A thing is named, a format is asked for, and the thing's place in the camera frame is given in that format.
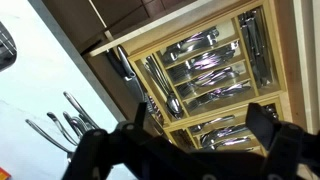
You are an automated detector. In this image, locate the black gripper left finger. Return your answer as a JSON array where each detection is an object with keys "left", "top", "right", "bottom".
[{"left": 63, "top": 102, "right": 153, "bottom": 180}]

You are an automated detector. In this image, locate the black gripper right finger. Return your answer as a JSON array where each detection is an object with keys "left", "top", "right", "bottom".
[{"left": 246, "top": 103, "right": 320, "bottom": 180}]

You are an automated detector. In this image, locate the silver fork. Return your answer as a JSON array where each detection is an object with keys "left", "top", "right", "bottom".
[
  {"left": 46, "top": 111, "right": 80, "bottom": 147},
  {"left": 79, "top": 113, "right": 98, "bottom": 132},
  {"left": 176, "top": 65, "right": 242, "bottom": 99},
  {"left": 184, "top": 80, "right": 253, "bottom": 113},
  {"left": 167, "top": 40, "right": 240, "bottom": 84},
  {"left": 70, "top": 115, "right": 90, "bottom": 134}
]

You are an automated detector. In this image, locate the wooden kitchen drawer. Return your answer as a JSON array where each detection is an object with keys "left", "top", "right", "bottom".
[{"left": 81, "top": 0, "right": 316, "bottom": 180}]

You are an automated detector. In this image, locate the silver cutlery piece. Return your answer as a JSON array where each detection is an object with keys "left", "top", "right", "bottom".
[{"left": 264, "top": 103, "right": 280, "bottom": 120}]

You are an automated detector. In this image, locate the small silver spoon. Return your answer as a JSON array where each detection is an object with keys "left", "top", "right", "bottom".
[
  {"left": 62, "top": 111, "right": 84, "bottom": 138},
  {"left": 199, "top": 125, "right": 249, "bottom": 148},
  {"left": 189, "top": 114, "right": 236, "bottom": 134},
  {"left": 213, "top": 136, "right": 253, "bottom": 151}
]

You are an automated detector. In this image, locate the large silver spoon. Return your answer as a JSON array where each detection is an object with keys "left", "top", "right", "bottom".
[{"left": 25, "top": 118, "right": 74, "bottom": 155}]

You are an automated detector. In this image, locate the studded metal utensil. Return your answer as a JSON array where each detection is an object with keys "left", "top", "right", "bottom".
[{"left": 146, "top": 95, "right": 165, "bottom": 126}]

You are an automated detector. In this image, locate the long silver serving spoon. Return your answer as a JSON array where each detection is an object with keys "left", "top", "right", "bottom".
[
  {"left": 143, "top": 61, "right": 183, "bottom": 120},
  {"left": 146, "top": 54, "right": 184, "bottom": 118}
]

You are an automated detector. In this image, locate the small wooden cutlery organizer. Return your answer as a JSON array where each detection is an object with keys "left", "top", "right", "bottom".
[{"left": 163, "top": 99, "right": 284, "bottom": 158}]

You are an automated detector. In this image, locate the silver table knife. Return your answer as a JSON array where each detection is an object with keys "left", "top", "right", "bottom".
[
  {"left": 248, "top": 9, "right": 274, "bottom": 87},
  {"left": 238, "top": 13, "right": 259, "bottom": 59}
]

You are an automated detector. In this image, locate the multicolour box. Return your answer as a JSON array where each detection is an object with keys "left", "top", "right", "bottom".
[{"left": 0, "top": 167, "right": 13, "bottom": 180}]

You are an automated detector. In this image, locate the large wooden cutlery organizer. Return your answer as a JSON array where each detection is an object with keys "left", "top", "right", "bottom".
[{"left": 127, "top": 0, "right": 288, "bottom": 128}]

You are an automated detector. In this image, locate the silver-handled kitchen knife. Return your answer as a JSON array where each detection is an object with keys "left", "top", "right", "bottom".
[{"left": 116, "top": 44, "right": 147, "bottom": 103}]

